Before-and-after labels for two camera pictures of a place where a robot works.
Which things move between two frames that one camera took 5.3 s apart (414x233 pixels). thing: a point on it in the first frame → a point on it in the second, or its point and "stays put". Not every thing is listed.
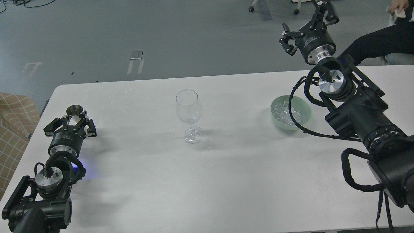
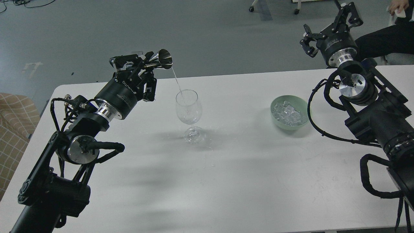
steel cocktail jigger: [74, 111] → [163, 59]
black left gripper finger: [49, 129] → [131, 62]
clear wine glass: [189, 108] stays put
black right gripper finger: [288, 41] → [310, 51]
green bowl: [301, 111] stays put
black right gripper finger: [331, 17] → [354, 20]
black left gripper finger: [92, 131] → [147, 75]
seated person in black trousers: [398, 38] stays put
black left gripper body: [68, 138] → [119, 96]
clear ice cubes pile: [280, 110] stays put
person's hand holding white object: [397, 5] stays put
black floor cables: [18, 2] stays put
